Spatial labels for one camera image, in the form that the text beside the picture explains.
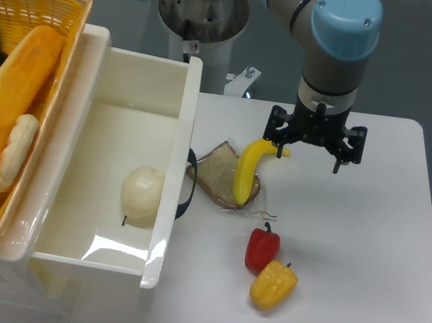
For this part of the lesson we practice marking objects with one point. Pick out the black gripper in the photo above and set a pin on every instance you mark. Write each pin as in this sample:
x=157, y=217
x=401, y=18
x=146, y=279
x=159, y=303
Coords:
x=318, y=128

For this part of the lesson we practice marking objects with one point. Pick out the white top drawer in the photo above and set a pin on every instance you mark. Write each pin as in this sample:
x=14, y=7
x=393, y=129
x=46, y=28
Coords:
x=141, y=114

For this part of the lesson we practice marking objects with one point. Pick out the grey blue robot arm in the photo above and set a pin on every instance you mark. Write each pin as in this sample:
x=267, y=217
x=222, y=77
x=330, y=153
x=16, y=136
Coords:
x=337, y=38

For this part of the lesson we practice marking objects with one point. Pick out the white drawer cabinet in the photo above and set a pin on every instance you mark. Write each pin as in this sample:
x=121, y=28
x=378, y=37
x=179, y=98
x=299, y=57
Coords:
x=24, y=280

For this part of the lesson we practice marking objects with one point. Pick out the yellow banana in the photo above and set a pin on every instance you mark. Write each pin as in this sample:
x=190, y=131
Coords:
x=246, y=168

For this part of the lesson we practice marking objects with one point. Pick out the brown bread slice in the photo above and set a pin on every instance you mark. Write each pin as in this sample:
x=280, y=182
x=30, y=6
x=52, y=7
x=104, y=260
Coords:
x=215, y=175

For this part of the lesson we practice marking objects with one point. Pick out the red bell pepper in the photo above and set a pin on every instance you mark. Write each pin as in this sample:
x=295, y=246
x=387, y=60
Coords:
x=263, y=246

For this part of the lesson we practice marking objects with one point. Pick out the yellow bell pepper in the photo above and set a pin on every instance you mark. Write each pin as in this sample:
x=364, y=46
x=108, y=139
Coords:
x=273, y=284

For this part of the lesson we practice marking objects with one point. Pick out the cream croissant pastry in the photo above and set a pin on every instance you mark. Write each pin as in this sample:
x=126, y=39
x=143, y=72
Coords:
x=15, y=153

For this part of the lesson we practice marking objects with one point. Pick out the yellow wicker basket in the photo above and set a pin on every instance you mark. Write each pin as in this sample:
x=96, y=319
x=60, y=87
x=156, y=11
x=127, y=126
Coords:
x=17, y=19

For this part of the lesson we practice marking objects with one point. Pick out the orange baguette bread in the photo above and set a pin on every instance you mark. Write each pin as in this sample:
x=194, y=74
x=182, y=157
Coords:
x=24, y=73

